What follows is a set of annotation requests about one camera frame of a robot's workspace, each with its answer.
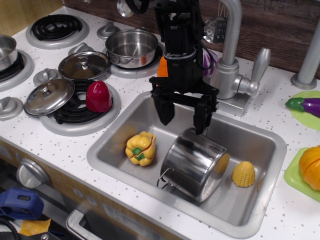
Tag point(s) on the grey stove knob front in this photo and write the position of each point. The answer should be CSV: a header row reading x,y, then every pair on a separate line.
x,y
30,175

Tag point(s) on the yellow cloth scrap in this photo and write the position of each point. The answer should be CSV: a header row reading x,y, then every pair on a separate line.
x,y
33,227

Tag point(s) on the grey countertop knob rear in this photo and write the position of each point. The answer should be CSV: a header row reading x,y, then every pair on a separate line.
x,y
107,30

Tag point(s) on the silver toy faucet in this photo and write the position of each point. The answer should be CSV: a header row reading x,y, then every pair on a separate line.
x,y
236,90

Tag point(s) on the steel pot on burner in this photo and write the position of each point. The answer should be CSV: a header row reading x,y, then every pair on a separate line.
x,y
131,48

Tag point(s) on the green cutting board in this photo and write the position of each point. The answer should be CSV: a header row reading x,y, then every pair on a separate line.
x,y
294,179

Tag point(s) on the black coil burner front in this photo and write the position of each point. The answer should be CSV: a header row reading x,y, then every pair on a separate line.
x,y
75,110

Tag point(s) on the stainless steel sink basin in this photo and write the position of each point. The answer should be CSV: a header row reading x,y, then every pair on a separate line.
x,y
236,211

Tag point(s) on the orange toy pumpkin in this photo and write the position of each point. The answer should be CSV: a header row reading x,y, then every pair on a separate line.
x,y
309,167

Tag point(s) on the purple striped toy onion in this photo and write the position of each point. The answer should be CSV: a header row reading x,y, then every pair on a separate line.
x,y
209,61

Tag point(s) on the light green plate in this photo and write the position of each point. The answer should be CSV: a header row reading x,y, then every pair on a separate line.
x,y
305,118

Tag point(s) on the silver oven door handle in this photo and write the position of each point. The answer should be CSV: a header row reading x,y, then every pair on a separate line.
x,y
76,225

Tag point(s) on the grey countertop knob centre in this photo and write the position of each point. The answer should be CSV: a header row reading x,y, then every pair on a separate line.
x,y
82,47

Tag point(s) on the orange toy carrot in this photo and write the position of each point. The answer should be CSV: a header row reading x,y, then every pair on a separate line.
x,y
162,70

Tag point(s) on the hanging steel slotted spatula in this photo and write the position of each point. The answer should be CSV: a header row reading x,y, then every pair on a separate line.
x,y
220,24

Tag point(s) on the steel pot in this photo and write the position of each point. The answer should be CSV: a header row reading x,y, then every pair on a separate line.
x,y
8,52
194,164
131,48

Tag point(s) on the steel pot lid rear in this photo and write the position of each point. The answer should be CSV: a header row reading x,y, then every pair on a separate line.
x,y
84,65

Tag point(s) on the black coil burner rear left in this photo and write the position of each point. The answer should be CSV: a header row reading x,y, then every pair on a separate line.
x,y
56,27

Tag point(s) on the grey countertop knob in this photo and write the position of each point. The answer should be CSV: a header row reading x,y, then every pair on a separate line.
x,y
10,107
82,47
107,30
45,75

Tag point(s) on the black coil burner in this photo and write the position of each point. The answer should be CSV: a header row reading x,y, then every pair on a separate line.
x,y
56,27
75,110

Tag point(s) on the grey countertop knob left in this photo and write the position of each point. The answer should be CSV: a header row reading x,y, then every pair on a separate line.
x,y
10,107

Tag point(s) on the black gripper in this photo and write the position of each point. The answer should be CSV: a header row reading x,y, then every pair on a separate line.
x,y
184,85

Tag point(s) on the hanging steel ladle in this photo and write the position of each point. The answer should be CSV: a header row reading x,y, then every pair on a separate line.
x,y
212,30

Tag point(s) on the yellow toy bell pepper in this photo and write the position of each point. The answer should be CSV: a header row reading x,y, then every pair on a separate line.
x,y
141,148

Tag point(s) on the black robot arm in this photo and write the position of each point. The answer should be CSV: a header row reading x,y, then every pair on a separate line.
x,y
181,28

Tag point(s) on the steel pot lid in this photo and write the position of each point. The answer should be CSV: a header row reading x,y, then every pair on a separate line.
x,y
84,65
49,97

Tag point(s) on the blue clamp tool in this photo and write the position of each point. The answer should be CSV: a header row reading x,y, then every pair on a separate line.
x,y
21,204

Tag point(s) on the steel pot lid front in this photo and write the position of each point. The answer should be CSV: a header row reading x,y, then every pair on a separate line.
x,y
49,97

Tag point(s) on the red toy pepper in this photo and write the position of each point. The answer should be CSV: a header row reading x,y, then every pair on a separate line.
x,y
98,97

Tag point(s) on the grey pole with base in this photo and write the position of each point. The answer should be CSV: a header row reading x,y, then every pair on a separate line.
x,y
305,78

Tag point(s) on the purple toy eggplant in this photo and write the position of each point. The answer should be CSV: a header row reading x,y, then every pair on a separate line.
x,y
308,105

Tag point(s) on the yellow toy corn piece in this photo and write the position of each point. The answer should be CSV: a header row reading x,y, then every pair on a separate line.
x,y
243,175

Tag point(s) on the grey countertop knob middle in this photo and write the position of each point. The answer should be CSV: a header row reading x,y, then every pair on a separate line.
x,y
45,75

